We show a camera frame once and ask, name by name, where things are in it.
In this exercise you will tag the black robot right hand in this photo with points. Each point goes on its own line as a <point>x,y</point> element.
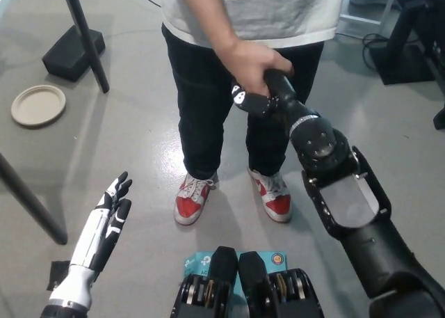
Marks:
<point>281,100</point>

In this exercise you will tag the white metal frame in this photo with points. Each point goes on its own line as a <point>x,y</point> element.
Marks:
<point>361,20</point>

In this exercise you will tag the beige paper plate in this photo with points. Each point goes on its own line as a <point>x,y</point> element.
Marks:
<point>38,105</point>

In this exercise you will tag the person's bare right hand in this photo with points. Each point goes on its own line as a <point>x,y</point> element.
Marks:
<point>248,64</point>

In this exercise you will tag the black table leg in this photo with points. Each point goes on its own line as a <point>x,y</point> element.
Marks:
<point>31,206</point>

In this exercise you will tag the teal router box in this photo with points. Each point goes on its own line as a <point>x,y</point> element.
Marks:
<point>198,261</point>

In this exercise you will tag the black ribbed robot body block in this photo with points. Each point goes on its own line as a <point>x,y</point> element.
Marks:
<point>253,272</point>
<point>222,266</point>

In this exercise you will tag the person in grey shirt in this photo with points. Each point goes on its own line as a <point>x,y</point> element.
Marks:
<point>201,105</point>

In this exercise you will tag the black foam block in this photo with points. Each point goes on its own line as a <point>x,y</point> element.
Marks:
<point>69,55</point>

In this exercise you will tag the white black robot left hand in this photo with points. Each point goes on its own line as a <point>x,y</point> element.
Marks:
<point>94,234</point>

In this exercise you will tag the black equipment foot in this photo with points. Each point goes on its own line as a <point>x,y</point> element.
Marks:
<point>439,119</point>

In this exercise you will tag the red white sneaker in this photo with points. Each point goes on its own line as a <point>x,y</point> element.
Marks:
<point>189,205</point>
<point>276,201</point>

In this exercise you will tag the black slanted pole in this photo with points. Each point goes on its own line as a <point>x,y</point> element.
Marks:
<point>87,39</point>

